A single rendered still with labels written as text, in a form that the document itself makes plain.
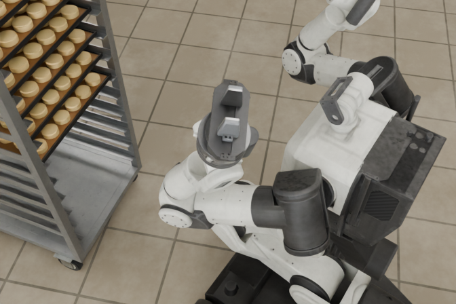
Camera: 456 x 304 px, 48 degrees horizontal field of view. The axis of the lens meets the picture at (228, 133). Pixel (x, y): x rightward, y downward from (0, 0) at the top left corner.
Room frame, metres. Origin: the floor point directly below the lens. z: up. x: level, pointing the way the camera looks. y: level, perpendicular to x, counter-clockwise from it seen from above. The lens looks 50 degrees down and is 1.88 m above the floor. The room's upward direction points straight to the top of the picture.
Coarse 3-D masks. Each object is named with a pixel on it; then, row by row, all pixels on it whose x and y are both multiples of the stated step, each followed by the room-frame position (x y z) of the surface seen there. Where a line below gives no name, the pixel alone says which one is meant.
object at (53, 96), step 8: (80, 56) 1.24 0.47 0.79; (88, 56) 1.24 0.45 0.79; (96, 56) 1.26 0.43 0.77; (72, 64) 1.20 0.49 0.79; (80, 64) 1.22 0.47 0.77; (88, 64) 1.22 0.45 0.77; (64, 72) 1.18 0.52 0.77; (72, 72) 1.16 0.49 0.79; (80, 72) 1.17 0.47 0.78; (64, 80) 1.13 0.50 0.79; (72, 80) 1.15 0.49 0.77; (56, 88) 1.10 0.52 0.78; (64, 88) 1.10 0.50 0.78; (48, 96) 1.06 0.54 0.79; (56, 96) 1.06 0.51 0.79; (40, 104) 1.02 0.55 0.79; (48, 104) 1.04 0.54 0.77; (56, 104) 1.04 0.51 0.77; (32, 112) 0.99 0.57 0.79; (40, 112) 0.99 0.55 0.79; (48, 112) 1.01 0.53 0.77; (32, 120) 0.96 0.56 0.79; (40, 120) 0.98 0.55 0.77; (0, 128) 0.95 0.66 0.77; (32, 128) 0.94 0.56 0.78
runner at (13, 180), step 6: (0, 174) 0.98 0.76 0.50; (6, 174) 0.98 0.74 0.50; (6, 180) 0.95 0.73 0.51; (12, 180) 0.94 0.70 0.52; (18, 180) 0.96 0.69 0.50; (24, 180) 0.96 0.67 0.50; (18, 186) 0.93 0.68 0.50; (24, 186) 0.92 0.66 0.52; (30, 186) 0.92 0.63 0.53; (36, 186) 0.93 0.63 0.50; (36, 192) 0.91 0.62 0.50; (60, 198) 0.89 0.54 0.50
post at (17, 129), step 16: (0, 80) 0.86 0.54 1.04; (0, 96) 0.85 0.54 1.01; (0, 112) 0.86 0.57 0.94; (16, 112) 0.87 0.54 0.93; (16, 128) 0.85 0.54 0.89; (16, 144) 0.86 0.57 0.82; (32, 144) 0.87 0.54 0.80; (32, 160) 0.85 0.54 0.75; (48, 176) 0.87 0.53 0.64; (48, 192) 0.85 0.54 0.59; (64, 224) 0.85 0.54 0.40; (80, 256) 0.85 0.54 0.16
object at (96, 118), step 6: (84, 114) 1.33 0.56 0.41; (90, 114) 1.32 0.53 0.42; (96, 114) 1.31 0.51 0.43; (90, 120) 1.30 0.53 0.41; (96, 120) 1.30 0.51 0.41; (102, 120) 1.30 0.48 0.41; (108, 120) 1.29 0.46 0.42; (114, 120) 1.28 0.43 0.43; (108, 126) 1.27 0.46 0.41; (114, 126) 1.27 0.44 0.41; (120, 126) 1.27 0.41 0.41; (126, 126) 1.27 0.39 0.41
